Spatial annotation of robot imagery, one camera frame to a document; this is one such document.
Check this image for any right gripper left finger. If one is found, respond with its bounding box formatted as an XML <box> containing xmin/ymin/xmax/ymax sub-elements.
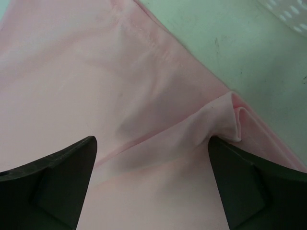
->
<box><xmin>0</xmin><ymin>136</ymin><xmax>97</xmax><ymax>230</ymax></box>

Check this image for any white perforated plastic basket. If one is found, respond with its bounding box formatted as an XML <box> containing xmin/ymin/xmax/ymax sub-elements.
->
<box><xmin>258</xmin><ymin>0</ymin><xmax>307</xmax><ymax>38</ymax></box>

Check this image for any pink t-shirt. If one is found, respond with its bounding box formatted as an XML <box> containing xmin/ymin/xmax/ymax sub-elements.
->
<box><xmin>0</xmin><ymin>0</ymin><xmax>307</xmax><ymax>230</ymax></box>

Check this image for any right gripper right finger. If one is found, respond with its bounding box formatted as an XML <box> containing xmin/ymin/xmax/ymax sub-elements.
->
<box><xmin>209</xmin><ymin>137</ymin><xmax>307</xmax><ymax>230</ymax></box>

